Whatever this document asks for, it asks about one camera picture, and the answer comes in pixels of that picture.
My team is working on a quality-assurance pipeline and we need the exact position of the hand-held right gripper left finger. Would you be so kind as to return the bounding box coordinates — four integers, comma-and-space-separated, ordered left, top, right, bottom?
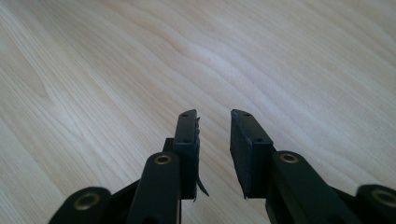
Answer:
163, 108, 210, 203

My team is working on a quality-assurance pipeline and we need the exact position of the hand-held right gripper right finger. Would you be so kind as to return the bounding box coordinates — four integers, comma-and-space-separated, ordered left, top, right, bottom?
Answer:
230, 108, 276, 200

